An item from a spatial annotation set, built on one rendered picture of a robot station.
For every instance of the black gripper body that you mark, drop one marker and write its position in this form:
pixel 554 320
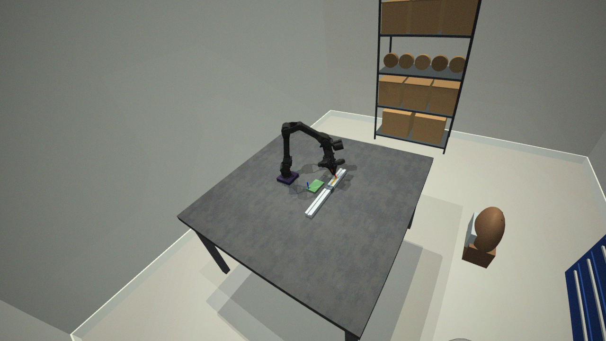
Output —
pixel 331 155

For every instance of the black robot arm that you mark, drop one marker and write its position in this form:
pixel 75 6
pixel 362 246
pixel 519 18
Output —
pixel 323 138

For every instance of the light grey metal rail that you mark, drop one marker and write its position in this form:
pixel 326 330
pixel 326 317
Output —
pixel 329 188

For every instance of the green flat tray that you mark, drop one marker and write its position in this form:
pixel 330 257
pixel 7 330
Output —
pixel 315 186

